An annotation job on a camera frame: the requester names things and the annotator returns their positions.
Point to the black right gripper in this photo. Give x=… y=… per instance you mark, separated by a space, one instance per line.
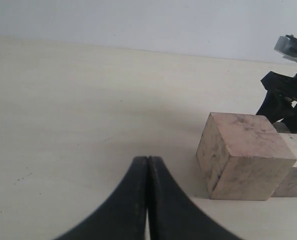
x=274 y=106

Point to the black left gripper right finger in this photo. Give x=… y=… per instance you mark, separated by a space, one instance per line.
x=171 y=213

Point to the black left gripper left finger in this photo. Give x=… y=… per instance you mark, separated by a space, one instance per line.
x=122 y=216

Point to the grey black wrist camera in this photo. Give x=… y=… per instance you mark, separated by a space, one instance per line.
x=287 y=46

